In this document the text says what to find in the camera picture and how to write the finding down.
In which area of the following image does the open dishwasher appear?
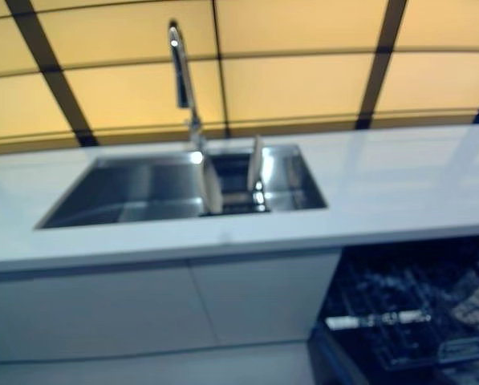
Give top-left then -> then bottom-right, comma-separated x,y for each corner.
309,236 -> 479,385

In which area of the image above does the black sink drying rack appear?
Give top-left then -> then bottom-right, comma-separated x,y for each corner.
201,152 -> 272,217

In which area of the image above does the stainless steel sink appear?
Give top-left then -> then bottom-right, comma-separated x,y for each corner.
34,143 -> 329,230

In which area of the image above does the white cabinet door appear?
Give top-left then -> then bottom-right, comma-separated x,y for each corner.
0,256 -> 220,354
189,250 -> 343,350

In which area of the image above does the chrome kitchen faucet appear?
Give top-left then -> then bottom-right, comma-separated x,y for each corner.
167,19 -> 208,156

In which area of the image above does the black wire dishwasher plate rack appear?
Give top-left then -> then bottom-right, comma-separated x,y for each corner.
327,248 -> 479,362

